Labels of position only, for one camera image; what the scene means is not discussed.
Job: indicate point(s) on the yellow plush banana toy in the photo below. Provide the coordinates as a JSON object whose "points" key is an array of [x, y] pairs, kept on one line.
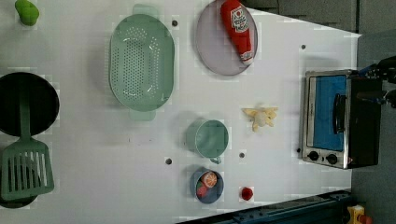
{"points": [[261, 116]]}

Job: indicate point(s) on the black toaster oven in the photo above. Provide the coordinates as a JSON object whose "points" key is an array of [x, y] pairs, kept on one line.
{"points": [[341, 129]]}

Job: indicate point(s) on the dark stand behind oven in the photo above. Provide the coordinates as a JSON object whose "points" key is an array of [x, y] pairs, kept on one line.
{"points": [[385, 70]]}

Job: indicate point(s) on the green mug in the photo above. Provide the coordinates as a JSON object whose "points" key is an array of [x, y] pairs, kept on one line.
{"points": [[209, 138]]}

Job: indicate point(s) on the orange slice toy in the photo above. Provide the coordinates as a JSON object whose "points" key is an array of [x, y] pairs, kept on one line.
{"points": [[209, 179]]}

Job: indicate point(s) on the grey round plate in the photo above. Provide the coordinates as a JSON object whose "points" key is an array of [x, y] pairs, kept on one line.
{"points": [[215, 46]]}

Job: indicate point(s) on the small blue bowl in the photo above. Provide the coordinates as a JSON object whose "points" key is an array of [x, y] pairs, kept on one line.
{"points": [[213, 194]]}

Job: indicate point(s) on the red strawberry toy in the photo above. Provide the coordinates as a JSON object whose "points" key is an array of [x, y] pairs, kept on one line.
{"points": [[201, 190]]}

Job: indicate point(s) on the green perforated colander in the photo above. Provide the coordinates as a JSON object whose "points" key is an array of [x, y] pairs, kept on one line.
{"points": [[142, 63]]}

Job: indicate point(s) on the small red toy fruit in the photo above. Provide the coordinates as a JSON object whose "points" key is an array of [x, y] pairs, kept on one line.
{"points": [[246, 194]]}

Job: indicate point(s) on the red plush ketchup bottle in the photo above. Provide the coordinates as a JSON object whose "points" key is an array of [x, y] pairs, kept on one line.
{"points": [[236, 25]]}

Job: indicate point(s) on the green slotted spatula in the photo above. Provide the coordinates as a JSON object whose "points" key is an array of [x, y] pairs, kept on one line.
{"points": [[26, 168]]}

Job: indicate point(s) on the yellow red clamp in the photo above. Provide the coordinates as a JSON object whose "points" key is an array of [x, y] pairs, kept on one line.
{"points": [[358, 216]]}

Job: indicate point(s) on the green toy vegetable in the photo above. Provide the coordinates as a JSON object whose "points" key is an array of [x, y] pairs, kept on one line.
{"points": [[27, 11]]}

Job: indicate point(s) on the blue metal frame rail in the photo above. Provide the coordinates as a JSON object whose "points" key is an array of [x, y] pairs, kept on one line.
{"points": [[327, 208]]}

